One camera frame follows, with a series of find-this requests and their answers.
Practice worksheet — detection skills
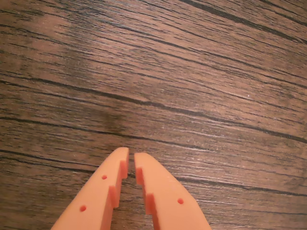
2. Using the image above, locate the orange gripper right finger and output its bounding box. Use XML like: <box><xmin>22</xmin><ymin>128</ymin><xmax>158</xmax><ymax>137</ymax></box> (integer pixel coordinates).
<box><xmin>133</xmin><ymin>152</ymin><xmax>212</xmax><ymax>230</ymax></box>

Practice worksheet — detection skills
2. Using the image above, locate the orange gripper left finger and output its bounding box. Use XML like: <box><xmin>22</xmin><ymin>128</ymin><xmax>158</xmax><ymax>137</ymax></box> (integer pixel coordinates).
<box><xmin>50</xmin><ymin>147</ymin><xmax>130</xmax><ymax>230</ymax></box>

